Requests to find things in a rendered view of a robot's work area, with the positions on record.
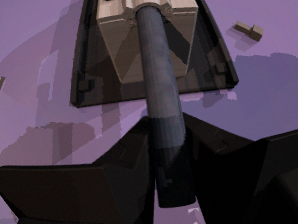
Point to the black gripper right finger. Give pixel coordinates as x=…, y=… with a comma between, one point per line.
x=231, y=173

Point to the grey metal shaft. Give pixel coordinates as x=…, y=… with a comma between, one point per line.
x=171, y=160

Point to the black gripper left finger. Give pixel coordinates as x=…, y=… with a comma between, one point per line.
x=118, y=188

